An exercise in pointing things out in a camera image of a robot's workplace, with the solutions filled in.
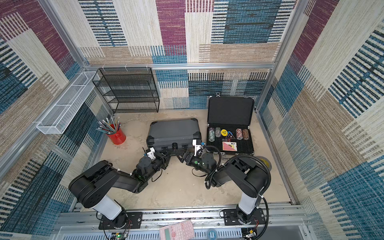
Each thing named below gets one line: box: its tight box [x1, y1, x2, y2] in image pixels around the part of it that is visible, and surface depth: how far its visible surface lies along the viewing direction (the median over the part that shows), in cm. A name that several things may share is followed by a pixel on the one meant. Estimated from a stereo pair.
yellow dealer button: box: [220, 129, 228, 137], surface depth 106 cm
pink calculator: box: [159, 220, 195, 240], surface depth 71 cm
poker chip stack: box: [208, 127, 215, 142], surface depth 103 cm
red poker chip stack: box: [236, 128, 243, 140], surface depth 103 cm
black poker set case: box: [206, 95, 255, 156], surface depth 103 cm
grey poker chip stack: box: [215, 127, 221, 138], surface depth 104 cm
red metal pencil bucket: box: [106, 128, 126, 145], surface depth 104 cm
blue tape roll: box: [206, 229, 218, 240], surface depth 71 cm
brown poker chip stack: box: [242, 129, 249, 140], surface depth 104 cm
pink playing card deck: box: [222, 141, 238, 152], surface depth 99 cm
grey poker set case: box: [146, 118, 202, 152], surface depth 90 cm
